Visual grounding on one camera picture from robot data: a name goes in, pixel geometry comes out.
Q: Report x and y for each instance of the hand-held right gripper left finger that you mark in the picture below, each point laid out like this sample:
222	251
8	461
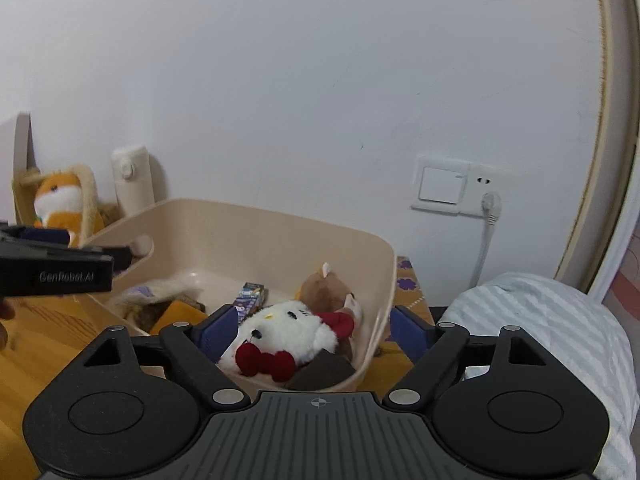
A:
220	330

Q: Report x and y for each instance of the brown plush toy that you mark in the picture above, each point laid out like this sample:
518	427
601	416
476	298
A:
322	290

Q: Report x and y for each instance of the person's left hand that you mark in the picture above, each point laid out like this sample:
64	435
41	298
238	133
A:
6	309

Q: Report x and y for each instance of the white wall socket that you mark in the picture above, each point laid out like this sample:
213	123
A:
492	182

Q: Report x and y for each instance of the yellow flat item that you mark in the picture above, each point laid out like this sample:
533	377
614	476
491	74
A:
177	314

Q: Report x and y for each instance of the orange white hamster plush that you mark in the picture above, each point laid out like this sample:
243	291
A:
57	200

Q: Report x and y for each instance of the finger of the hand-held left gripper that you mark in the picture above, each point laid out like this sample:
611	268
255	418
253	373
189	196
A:
45	236
121	257

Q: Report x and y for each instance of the beige plastic storage bin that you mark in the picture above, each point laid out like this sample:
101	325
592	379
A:
240	235

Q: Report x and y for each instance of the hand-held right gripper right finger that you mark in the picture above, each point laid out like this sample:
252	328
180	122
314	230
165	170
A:
409	332

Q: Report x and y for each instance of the small purple box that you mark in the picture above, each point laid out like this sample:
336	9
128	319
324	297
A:
250	297

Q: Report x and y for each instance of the white cat plush toy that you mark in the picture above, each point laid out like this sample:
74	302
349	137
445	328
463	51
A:
285	325

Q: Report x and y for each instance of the off-white fluffy cloth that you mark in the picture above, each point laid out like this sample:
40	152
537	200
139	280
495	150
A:
150	290

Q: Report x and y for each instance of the light wooden frame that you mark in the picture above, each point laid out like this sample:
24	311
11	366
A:
612	110

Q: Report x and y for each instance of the yellow floral table mat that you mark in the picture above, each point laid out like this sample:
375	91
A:
412	290

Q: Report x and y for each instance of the white light switch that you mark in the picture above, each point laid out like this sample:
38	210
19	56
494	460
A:
440	187

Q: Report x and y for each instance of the striped pale bedding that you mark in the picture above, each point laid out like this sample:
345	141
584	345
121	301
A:
540	320

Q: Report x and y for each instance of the pink patterned surface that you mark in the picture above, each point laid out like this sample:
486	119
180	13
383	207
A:
625	280

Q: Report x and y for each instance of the cream thermos bottle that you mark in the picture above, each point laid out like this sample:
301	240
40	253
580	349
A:
131	185

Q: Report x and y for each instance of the tan cardboard piece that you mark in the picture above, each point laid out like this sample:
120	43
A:
24	195

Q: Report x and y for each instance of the brown fuzzy item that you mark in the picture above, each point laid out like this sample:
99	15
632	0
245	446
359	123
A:
142	316

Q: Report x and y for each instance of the pale lilac board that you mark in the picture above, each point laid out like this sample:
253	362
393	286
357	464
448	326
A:
9	160

